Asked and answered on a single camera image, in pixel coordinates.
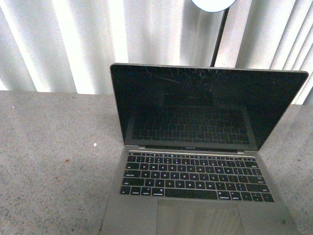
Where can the silver laptop with black keyboard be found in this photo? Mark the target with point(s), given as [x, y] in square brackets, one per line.
[190, 163]

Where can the blue desk lamp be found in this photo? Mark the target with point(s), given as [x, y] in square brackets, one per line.
[215, 6]

